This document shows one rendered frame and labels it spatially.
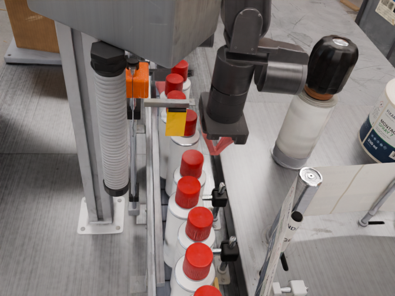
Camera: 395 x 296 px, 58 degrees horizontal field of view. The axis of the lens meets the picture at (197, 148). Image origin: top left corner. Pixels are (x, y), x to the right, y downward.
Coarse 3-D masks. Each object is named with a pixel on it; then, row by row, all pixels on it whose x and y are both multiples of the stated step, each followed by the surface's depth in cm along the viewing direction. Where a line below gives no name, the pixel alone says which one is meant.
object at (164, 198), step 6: (156, 90) 95; (156, 96) 94; (162, 180) 74; (162, 186) 73; (162, 192) 72; (162, 198) 71; (168, 198) 71; (162, 204) 70; (162, 210) 69; (162, 216) 68; (162, 222) 67; (162, 228) 66; (168, 270) 61; (168, 276) 60; (168, 282) 59; (156, 288) 58; (162, 288) 59; (168, 288) 59; (156, 294) 58; (162, 294) 58; (168, 294) 58
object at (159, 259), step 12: (156, 108) 78; (156, 120) 75; (156, 132) 72; (156, 144) 70; (156, 156) 68; (156, 168) 66; (156, 180) 64; (156, 192) 62; (156, 204) 60; (156, 216) 59; (156, 228) 57; (156, 240) 56; (156, 252) 54; (156, 264) 53; (156, 276) 52
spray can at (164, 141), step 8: (168, 96) 61; (176, 96) 62; (184, 96) 62; (160, 120) 65; (160, 128) 66; (160, 136) 67; (168, 136) 65; (160, 144) 68; (168, 144) 67; (160, 152) 70; (168, 152) 68; (160, 160) 71; (160, 168) 73; (160, 176) 74
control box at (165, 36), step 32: (32, 0) 34; (64, 0) 32; (96, 0) 30; (128, 0) 29; (160, 0) 27; (192, 0) 29; (96, 32) 33; (128, 32) 31; (160, 32) 29; (192, 32) 32; (160, 64) 31
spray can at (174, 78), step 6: (168, 78) 65; (174, 78) 65; (180, 78) 65; (168, 84) 65; (174, 84) 64; (180, 84) 65; (168, 90) 66; (180, 90) 66; (162, 96) 67; (162, 108) 68
